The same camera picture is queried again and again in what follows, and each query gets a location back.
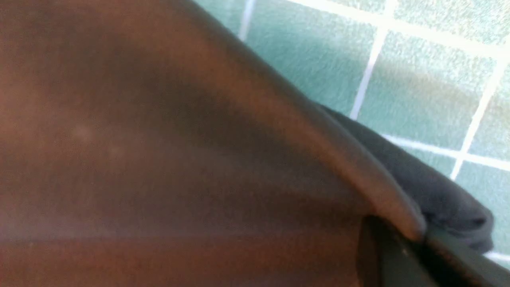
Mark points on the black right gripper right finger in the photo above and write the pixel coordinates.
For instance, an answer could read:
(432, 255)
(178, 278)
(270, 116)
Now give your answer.
(451, 263)

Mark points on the dark gray long-sleeve top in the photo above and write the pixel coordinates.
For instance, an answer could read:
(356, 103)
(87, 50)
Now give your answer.
(144, 145)

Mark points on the green grid cutting mat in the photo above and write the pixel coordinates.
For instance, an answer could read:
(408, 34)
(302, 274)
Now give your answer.
(432, 76)

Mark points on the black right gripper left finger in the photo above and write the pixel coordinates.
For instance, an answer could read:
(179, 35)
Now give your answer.
(386, 259)

